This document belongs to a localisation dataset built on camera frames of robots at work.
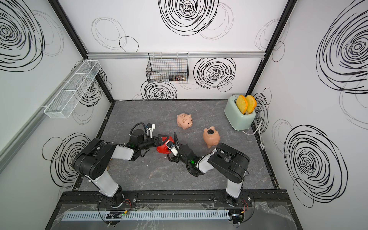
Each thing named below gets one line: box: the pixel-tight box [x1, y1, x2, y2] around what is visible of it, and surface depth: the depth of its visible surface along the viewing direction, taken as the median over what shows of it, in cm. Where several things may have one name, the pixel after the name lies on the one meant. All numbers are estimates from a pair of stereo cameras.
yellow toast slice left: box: [235, 94, 249, 115], surface depth 93 cm
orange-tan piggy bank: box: [202, 126, 221, 149], surface depth 91 cm
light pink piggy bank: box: [176, 113, 194, 130], surface depth 100 cm
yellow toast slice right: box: [245, 94, 257, 115], surface depth 92 cm
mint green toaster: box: [224, 93, 256, 131], surface depth 96 cm
